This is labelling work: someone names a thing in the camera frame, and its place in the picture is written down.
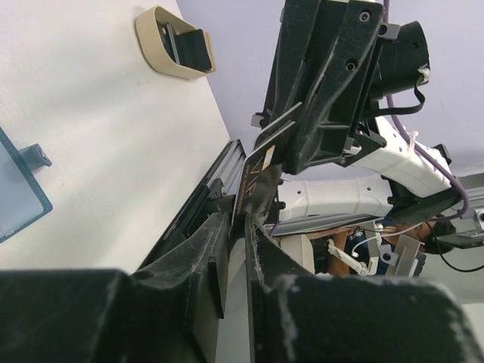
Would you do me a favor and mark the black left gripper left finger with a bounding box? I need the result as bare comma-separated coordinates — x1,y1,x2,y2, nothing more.
1,213,230,362

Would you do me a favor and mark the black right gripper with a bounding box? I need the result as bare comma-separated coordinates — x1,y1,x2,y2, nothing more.
260,1,430,175

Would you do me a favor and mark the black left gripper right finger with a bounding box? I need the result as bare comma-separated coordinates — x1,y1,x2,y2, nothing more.
244,215,483,362

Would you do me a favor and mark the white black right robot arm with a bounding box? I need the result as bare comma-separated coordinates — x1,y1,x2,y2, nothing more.
256,1,466,224

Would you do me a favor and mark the stack of credit cards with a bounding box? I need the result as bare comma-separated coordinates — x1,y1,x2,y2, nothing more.
158,23,213,73

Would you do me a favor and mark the aluminium front rail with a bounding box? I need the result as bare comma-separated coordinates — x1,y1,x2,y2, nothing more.
162,138,249,243

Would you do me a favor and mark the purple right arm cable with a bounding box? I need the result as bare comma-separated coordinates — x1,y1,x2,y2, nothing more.
381,0,472,220

